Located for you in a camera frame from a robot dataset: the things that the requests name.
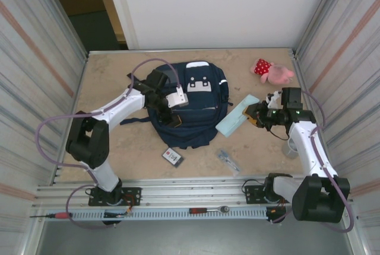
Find red handled screwdriver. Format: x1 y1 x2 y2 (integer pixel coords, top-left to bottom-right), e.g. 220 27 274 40
28 212 74 219

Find navy blue backpack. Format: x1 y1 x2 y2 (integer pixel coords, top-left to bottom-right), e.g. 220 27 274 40
119 61 234 151

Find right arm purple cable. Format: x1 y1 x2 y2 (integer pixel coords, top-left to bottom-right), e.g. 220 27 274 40
267 88 356 234

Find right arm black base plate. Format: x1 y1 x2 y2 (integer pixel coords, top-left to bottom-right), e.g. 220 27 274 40
244 184 297 205

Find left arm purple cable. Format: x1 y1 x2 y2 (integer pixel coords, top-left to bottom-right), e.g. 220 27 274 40
34 58 182 230

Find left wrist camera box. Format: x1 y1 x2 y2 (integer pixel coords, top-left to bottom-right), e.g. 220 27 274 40
165 84 190 109

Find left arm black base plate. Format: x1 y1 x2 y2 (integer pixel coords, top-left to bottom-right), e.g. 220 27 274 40
88 187 142 207

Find pink plush toy red dress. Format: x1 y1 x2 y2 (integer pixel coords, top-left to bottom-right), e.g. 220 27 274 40
249 58 295 85

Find red handled ratchet wrench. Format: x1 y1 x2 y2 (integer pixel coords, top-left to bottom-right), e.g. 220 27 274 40
189 205 230 214

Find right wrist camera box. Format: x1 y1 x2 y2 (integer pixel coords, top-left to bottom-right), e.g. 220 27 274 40
265 90 281 109

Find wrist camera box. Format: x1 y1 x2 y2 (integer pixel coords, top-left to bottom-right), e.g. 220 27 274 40
165 84 190 109
265 90 281 109

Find small black white-labelled packet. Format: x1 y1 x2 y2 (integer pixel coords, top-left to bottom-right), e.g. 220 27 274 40
161 147 185 168

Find beige door frame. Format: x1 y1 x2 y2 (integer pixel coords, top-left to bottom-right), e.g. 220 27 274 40
90 0 140 50

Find slotted grey cable duct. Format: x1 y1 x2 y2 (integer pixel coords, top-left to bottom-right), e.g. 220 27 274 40
71 209 268 222

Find aluminium rail frame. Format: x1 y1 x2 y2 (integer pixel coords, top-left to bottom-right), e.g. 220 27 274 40
31 179 354 208

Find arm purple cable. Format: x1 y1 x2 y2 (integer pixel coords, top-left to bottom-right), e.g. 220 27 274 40
34 58 182 230
267 88 356 234

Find light blue pencil case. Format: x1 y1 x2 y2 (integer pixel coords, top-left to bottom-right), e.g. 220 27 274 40
215 94 261 138

